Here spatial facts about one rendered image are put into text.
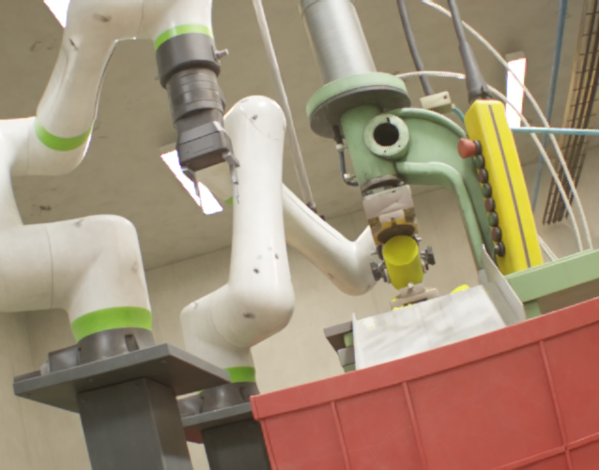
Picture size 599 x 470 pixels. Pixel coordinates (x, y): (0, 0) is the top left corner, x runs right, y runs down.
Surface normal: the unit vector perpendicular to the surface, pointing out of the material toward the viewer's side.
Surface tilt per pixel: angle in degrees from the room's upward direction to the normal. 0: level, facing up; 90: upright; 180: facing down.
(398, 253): 74
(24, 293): 143
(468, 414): 90
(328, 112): 180
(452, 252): 90
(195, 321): 87
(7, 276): 117
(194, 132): 87
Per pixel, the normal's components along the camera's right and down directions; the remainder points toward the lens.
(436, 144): -0.16, -0.29
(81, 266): 0.42, 0.07
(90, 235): 0.32, -0.43
